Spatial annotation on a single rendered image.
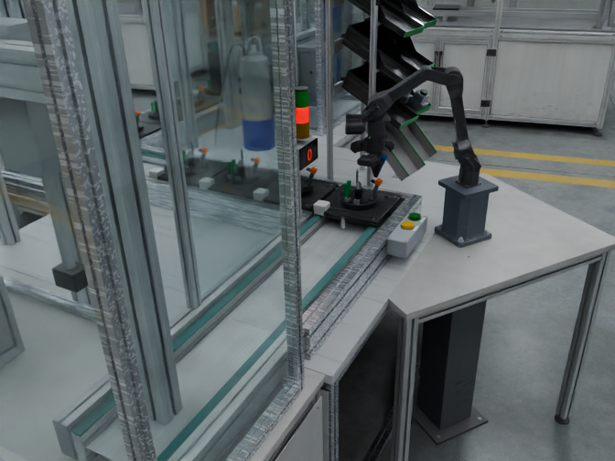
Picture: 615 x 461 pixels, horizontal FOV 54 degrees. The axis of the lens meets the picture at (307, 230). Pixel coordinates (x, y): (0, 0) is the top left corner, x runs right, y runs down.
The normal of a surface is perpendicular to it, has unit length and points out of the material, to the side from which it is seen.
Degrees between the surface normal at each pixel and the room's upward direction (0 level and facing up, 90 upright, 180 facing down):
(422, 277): 0
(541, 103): 90
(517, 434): 0
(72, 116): 90
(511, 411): 0
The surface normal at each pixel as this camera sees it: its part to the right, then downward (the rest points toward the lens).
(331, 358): -0.03, -0.88
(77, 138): 0.88, 0.20
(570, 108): -0.32, 0.45
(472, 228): 0.45, 0.41
